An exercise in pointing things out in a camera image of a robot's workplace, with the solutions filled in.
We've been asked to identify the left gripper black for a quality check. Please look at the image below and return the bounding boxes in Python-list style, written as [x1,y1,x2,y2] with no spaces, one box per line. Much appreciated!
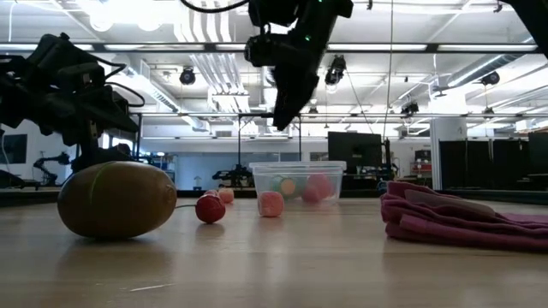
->
[38,63,140,146]

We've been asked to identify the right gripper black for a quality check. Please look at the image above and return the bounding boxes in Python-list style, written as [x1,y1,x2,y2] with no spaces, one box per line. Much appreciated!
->
[272,16,333,132]

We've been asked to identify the brown toy kiwi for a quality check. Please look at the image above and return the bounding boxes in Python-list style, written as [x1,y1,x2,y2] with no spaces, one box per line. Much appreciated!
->
[57,161,178,240]

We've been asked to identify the green toy mango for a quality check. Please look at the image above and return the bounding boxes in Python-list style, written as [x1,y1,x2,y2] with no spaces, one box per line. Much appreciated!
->
[270,175,301,200]

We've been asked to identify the red toy tomato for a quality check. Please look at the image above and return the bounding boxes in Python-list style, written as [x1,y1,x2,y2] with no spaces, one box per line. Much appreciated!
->
[301,173,334,204]

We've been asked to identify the pink toy fruit piece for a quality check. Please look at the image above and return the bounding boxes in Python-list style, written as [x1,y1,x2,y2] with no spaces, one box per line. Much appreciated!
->
[257,191,285,218]

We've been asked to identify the red toy cherry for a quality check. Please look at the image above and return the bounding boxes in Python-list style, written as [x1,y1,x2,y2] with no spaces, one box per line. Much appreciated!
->
[175,194,227,224]

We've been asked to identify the clear plastic tupperware container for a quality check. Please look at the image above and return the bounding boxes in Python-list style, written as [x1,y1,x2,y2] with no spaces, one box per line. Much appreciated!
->
[249,161,347,207]

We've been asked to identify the black monitor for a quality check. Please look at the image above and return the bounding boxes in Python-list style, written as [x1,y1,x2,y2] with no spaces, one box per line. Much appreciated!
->
[327,131,383,175]

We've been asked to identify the background black robot rig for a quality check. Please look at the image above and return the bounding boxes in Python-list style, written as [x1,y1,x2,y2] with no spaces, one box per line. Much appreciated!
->
[211,164,254,189]

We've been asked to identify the white pillar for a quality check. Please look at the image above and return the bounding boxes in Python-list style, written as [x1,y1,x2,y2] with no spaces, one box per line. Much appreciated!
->
[430,96,468,191]

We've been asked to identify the purple folded cloth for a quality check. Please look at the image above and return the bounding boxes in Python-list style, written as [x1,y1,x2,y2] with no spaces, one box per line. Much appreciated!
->
[380,181,548,252]

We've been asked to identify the black partition panels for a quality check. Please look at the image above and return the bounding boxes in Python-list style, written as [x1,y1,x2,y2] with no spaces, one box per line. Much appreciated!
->
[439,139,548,192]

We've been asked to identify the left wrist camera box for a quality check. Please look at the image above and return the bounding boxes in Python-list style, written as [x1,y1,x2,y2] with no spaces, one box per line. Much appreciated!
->
[25,33,106,78]

